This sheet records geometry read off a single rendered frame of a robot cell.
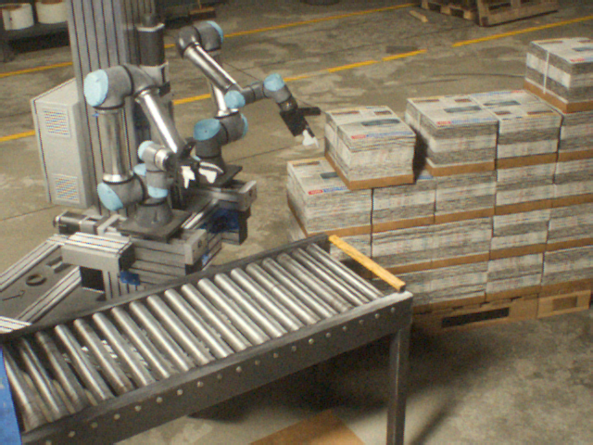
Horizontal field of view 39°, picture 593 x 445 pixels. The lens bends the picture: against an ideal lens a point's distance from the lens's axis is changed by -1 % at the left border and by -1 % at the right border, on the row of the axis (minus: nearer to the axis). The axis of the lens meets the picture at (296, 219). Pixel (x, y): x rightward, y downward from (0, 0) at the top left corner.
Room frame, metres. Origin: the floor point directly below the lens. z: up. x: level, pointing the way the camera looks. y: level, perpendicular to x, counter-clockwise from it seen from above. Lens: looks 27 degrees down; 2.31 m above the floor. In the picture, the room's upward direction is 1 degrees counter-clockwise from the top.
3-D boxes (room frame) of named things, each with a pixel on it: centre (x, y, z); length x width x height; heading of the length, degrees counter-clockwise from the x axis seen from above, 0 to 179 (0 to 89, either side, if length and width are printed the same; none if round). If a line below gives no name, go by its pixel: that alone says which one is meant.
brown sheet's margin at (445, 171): (3.47, -0.69, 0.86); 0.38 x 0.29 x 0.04; 12
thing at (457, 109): (3.48, -0.69, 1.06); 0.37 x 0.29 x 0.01; 12
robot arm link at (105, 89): (2.85, 0.66, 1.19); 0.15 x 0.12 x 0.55; 133
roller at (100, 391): (2.05, 0.66, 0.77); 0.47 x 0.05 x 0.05; 32
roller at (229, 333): (2.29, 0.27, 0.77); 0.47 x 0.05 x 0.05; 32
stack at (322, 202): (3.44, -0.57, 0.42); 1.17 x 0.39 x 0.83; 104
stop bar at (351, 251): (2.60, -0.25, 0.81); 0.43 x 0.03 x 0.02; 32
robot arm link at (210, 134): (3.41, 0.38, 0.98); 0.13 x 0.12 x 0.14; 137
